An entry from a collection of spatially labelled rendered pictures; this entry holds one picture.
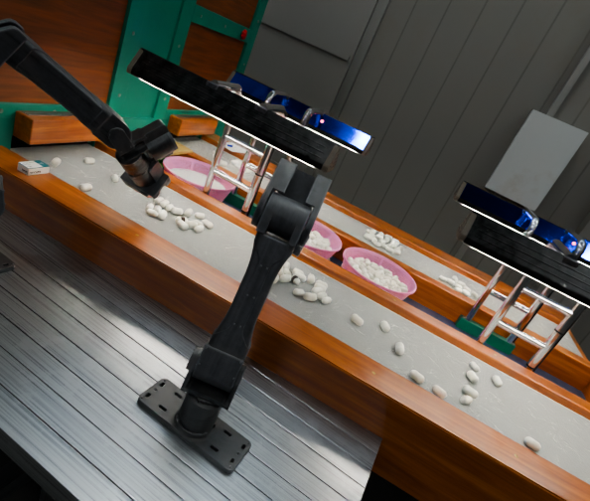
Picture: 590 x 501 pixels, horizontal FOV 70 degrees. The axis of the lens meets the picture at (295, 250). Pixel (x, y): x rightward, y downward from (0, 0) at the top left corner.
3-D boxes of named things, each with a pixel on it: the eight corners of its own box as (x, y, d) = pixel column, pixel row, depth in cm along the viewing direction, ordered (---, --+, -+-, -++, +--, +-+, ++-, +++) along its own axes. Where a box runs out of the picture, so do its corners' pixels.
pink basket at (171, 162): (234, 220, 152) (243, 196, 149) (159, 204, 139) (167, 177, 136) (220, 189, 173) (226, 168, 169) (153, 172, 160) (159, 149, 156)
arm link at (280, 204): (198, 368, 72) (274, 192, 70) (233, 384, 72) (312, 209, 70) (188, 382, 66) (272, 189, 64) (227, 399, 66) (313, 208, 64)
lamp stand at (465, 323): (509, 355, 145) (595, 246, 128) (455, 326, 149) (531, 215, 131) (502, 330, 163) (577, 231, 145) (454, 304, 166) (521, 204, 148)
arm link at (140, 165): (147, 149, 99) (137, 131, 92) (159, 167, 97) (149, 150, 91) (121, 164, 98) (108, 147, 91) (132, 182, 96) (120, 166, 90)
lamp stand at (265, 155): (216, 253, 125) (270, 106, 108) (160, 222, 128) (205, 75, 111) (243, 238, 142) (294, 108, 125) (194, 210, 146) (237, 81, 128)
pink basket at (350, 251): (398, 328, 130) (413, 304, 126) (322, 286, 135) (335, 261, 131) (405, 296, 154) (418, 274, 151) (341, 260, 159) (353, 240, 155)
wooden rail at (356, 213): (542, 359, 180) (571, 325, 172) (191, 169, 209) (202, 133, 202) (537, 345, 190) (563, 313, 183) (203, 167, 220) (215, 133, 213)
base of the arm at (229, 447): (175, 348, 74) (146, 367, 68) (267, 416, 69) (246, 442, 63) (163, 380, 77) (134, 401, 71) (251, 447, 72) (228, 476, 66)
